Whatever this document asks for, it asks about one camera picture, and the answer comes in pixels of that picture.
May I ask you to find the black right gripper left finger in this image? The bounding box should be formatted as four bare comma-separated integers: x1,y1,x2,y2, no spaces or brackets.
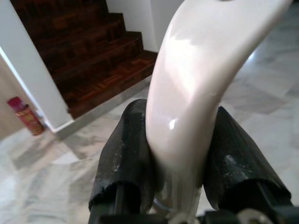
88,98,164,224

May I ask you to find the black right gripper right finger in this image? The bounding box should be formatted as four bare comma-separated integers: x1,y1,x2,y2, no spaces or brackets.
203,106,292,224

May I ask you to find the beige plastic dustpan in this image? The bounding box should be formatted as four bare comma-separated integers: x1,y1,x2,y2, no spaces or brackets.
144,0,294,210

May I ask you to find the red spray can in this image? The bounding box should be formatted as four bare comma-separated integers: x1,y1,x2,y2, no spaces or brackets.
7,96,45,136

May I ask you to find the dark wooden staircase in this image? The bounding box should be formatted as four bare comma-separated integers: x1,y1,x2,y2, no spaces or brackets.
10,0,159,119

